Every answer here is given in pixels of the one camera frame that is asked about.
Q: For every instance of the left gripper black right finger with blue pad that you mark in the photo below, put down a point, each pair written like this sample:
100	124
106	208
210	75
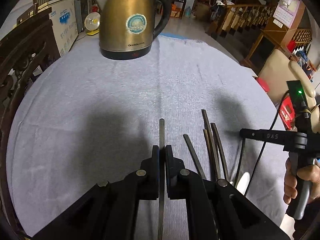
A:
189	186

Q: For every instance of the brownish chopstick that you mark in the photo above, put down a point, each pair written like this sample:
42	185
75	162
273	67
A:
210	155

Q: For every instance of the beige leather armchair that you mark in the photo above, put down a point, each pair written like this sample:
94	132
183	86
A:
277	70

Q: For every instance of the golden electric kettle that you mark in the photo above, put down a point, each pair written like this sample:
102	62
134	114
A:
128	27

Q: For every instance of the small yellow white fan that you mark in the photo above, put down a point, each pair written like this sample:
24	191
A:
92	23

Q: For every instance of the light blue table towel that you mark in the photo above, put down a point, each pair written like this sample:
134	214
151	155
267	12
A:
89	119

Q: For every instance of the wall calendar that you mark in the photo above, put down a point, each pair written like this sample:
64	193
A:
285	12

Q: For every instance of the dark metal chopstick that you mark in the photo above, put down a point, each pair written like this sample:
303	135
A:
161	177

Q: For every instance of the white chest freezer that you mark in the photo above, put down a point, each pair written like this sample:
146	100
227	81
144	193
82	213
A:
64	23

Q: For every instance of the carved dark wooden sideboard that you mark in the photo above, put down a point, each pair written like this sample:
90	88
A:
29	45

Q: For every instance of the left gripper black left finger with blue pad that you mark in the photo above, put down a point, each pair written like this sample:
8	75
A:
143	184

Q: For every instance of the person's right hand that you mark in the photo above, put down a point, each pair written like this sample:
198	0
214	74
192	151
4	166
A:
308	173

